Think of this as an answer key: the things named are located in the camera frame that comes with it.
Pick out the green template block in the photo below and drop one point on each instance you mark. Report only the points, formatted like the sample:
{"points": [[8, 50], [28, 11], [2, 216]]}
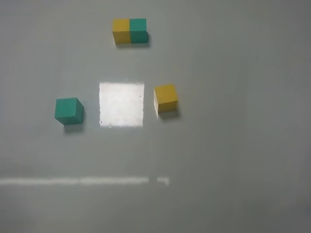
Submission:
{"points": [[138, 31]]}

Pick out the green loose block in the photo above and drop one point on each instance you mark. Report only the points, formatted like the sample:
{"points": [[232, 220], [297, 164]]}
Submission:
{"points": [[69, 111]]}

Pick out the yellow template block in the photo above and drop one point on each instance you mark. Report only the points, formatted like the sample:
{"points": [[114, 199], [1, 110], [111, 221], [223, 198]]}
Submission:
{"points": [[121, 31]]}

